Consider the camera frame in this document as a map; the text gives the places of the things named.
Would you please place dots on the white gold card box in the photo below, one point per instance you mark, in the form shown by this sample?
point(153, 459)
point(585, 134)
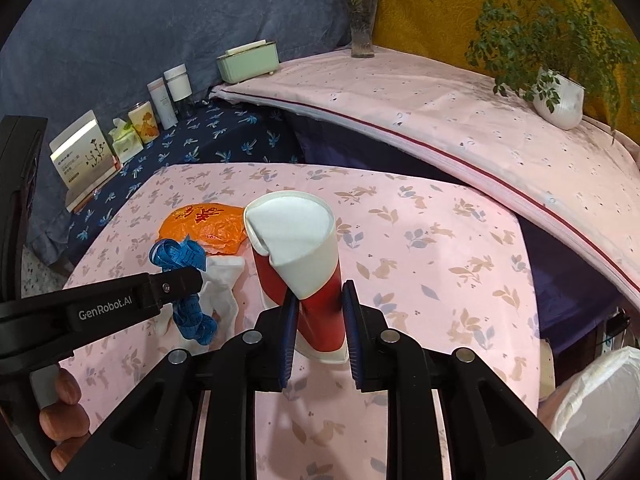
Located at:
point(82, 160)

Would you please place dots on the person's left hand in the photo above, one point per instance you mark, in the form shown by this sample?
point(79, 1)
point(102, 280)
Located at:
point(65, 422)

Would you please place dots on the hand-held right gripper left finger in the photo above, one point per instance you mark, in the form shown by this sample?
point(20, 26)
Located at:
point(289, 340)

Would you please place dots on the green tissue packet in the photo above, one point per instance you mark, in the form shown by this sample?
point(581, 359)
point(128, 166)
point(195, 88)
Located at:
point(125, 147)

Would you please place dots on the short white lidded bottle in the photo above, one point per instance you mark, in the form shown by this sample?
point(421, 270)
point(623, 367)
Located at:
point(177, 85)

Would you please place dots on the pink quilt with red piping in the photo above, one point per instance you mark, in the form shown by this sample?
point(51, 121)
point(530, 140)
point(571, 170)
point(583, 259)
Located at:
point(450, 125)

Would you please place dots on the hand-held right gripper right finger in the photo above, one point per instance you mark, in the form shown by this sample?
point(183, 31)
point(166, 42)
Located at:
point(352, 340)

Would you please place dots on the pink rabbit print tablecloth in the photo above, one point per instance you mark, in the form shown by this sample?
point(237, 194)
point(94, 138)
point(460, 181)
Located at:
point(425, 285)

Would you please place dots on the pale green tissue box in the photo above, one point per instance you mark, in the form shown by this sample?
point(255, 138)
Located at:
point(247, 65)

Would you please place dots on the white sock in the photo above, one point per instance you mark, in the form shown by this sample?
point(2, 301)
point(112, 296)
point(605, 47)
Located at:
point(222, 285)

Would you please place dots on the glass vase with pink flowers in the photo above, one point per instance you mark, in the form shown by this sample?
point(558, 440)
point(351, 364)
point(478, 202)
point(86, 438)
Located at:
point(362, 35)

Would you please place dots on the small orange plastic bag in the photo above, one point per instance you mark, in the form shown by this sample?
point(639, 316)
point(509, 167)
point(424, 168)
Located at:
point(200, 225)

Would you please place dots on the yellow orange printed can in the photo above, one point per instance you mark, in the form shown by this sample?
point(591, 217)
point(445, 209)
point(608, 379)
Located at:
point(145, 125)

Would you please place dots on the tall white bottle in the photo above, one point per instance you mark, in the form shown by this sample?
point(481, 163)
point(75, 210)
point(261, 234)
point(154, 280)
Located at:
point(162, 105)

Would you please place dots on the green plant in white pot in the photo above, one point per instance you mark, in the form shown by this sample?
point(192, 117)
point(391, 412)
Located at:
point(560, 97)

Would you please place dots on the blue ribbon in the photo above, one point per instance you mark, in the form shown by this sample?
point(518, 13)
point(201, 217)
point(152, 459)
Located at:
point(192, 317)

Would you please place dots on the mustard yellow backdrop cloth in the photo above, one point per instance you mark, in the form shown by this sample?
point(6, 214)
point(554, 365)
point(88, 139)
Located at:
point(415, 20)

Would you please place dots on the bin with white liner bag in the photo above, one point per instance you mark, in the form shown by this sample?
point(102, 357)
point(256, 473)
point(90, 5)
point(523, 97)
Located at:
point(600, 395)

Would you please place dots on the red white paper cup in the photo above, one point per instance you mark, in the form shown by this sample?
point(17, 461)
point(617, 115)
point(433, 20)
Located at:
point(295, 240)

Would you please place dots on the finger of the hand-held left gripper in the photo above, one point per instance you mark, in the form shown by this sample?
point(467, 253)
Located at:
point(175, 287)

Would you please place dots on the navy floral cloth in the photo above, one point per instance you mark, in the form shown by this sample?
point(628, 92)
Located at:
point(220, 135)

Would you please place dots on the blue grey backdrop cloth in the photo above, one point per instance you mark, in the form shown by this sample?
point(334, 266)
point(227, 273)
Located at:
point(125, 25)

